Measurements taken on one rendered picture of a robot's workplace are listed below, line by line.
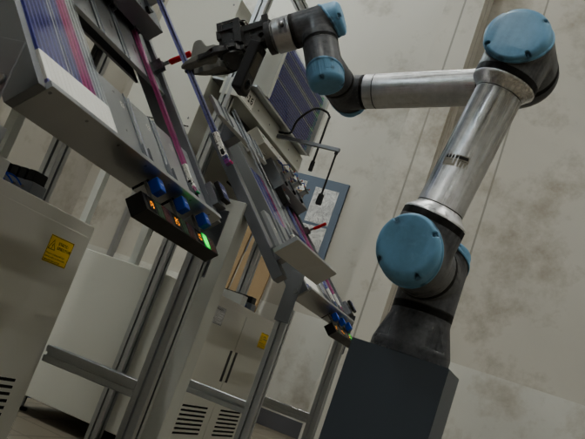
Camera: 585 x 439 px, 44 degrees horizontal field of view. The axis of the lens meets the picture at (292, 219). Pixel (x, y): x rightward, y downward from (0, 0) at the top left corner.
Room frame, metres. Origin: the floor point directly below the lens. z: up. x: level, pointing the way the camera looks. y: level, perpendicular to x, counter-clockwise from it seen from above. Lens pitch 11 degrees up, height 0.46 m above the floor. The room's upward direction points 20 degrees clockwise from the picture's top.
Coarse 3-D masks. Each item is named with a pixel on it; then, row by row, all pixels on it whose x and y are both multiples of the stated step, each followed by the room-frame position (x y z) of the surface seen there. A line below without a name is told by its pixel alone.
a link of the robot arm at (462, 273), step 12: (456, 252) 1.30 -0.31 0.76; (468, 252) 1.32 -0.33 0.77; (456, 264) 1.27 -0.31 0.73; (468, 264) 1.32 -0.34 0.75; (456, 276) 1.28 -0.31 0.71; (456, 288) 1.31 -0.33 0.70; (420, 300) 1.30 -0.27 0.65; (432, 300) 1.30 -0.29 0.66; (444, 300) 1.30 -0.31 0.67; (456, 300) 1.32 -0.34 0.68
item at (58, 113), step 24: (48, 96) 1.05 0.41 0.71; (48, 120) 1.11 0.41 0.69; (72, 120) 1.13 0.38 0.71; (96, 120) 1.15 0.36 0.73; (72, 144) 1.19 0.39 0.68; (96, 144) 1.21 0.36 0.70; (120, 144) 1.23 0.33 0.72; (120, 168) 1.31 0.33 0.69; (144, 168) 1.33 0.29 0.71; (168, 192) 1.45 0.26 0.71; (192, 192) 1.51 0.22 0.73; (216, 216) 1.63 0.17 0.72
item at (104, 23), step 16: (80, 0) 1.42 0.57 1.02; (96, 0) 1.53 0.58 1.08; (80, 16) 1.53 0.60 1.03; (96, 16) 1.48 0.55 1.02; (112, 16) 1.61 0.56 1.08; (96, 32) 1.58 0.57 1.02; (112, 32) 1.55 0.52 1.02; (128, 32) 1.68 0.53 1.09; (112, 48) 1.65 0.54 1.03; (128, 48) 1.62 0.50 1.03; (144, 48) 1.76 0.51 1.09; (128, 64) 1.72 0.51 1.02; (144, 64) 1.67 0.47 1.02
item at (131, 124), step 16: (112, 96) 1.35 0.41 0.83; (112, 112) 1.31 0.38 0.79; (128, 112) 1.40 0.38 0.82; (128, 128) 1.36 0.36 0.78; (144, 128) 1.46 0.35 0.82; (144, 144) 1.41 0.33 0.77; (160, 144) 1.52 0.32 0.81; (160, 160) 1.47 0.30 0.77; (176, 160) 1.58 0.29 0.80; (176, 176) 1.50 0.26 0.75; (192, 176) 1.66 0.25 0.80
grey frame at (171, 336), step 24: (96, 48) 1.87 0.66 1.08; (48, 168) 1.87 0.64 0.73; (48, 192) 1.88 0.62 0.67; (192, 264) 1.68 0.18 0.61; (192, 288) 1.70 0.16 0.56; (168, 312) 1.69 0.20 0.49; (168, 336) 1.68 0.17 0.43; (168, 360) 1.70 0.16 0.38; (144, 384) 1.69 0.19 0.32; (144, 408) 1.68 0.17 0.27; (120, 432) 1.69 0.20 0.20
